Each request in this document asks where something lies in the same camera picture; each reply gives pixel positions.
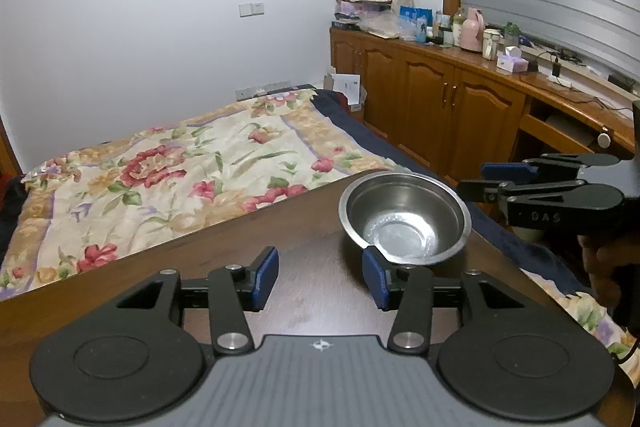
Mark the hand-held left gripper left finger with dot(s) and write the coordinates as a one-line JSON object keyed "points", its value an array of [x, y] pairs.
{"points": [[267, 277]]}

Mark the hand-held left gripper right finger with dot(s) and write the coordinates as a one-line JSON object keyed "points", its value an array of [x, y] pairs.
{"points": [[374, 277]]}

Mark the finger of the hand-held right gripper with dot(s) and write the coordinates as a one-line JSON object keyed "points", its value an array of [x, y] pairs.
{"points": [[480, 190], [500, 171]]}

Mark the stainless steel bowl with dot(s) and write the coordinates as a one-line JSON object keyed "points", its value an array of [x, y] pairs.
{"points": [[405, 217]]}

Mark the person's right hand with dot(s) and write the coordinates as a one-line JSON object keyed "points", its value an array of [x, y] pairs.
{"points": [[600, 267]]}

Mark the white round gadget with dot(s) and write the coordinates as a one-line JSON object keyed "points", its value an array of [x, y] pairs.
{"points": [[605, 141]]}

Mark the long wooden cabinet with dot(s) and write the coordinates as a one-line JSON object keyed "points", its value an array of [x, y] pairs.
{"points": [[450, 107]]}

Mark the pink tissue box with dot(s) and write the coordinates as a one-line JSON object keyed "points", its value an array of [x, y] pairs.
{"points": [[512, 62]]}

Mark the black charger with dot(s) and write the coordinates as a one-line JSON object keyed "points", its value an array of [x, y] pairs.
{"points": [[556, 70]]}

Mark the white cup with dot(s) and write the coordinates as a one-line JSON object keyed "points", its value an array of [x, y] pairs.
{"points": [[491, 44]]}

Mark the floral blanket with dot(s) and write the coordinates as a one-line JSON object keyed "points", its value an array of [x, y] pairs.
{"points": [[165, 187]]}

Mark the green bottle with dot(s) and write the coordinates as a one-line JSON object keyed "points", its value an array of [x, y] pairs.
{"points": [[511, 34]]}

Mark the pink thermos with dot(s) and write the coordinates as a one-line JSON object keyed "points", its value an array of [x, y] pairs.
{"points": [[472, 29]]}

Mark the white paper bag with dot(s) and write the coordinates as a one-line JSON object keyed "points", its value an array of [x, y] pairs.
{"points": [[345, 88]]}

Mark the blue box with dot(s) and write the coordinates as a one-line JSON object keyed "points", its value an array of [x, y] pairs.
{"points": [[416, 23]]}

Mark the stack of papers and boxes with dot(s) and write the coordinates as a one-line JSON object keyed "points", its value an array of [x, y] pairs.
{"points": [[360, 7]]}

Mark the dark clothes pile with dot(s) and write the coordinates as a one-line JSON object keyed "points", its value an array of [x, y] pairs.
{"points": [[10, 207]]}

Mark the white wall switch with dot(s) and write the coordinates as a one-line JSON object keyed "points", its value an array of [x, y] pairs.
{"points": [[251, 9]]}

